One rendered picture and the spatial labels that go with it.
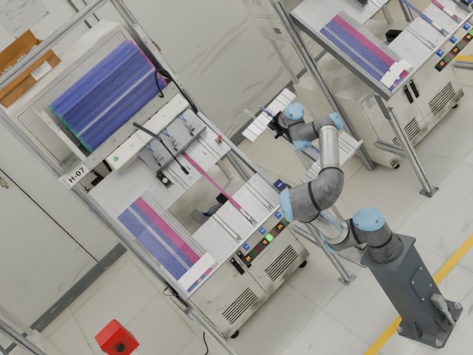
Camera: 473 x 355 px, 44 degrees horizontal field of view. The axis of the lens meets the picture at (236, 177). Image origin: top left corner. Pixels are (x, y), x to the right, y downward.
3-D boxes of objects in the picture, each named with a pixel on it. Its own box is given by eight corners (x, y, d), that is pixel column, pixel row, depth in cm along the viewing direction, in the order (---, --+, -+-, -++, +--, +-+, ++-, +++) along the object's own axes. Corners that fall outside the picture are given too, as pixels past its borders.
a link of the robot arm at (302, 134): (317, 141, 236) (308, 116, 237) (293, 151, 240) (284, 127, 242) (323, 142, 243) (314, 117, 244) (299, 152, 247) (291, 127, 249)
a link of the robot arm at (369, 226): (393, 241, 238) (380, 220, 231) (362, 251, 244) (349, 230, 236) (390, 220, 247) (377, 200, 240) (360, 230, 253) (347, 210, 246)
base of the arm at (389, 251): (410, 239, 247) (401, 225, 242) (393, 267, 242) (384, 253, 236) (380, 233, 259) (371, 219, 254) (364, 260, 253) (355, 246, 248)
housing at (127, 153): (191, 113, 302) (190, 103, 289) (121, 177, 293) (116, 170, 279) (181, 103, 304) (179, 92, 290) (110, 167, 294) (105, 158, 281)
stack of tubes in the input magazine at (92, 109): (168, 84, 286) (135, 40, 272) (90, 153, 276) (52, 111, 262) (158, 80, 296) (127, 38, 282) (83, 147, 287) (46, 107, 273)
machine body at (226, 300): (314, 260, 348) (265, 191, 315) (232, 346, 335) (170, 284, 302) (258, 224, 402) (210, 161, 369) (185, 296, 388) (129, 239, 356)
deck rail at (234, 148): (288, 200, 290) (288, 197, 284) (285, 203, 290) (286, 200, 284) (188, 105, 302) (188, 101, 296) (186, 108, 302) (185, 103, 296)
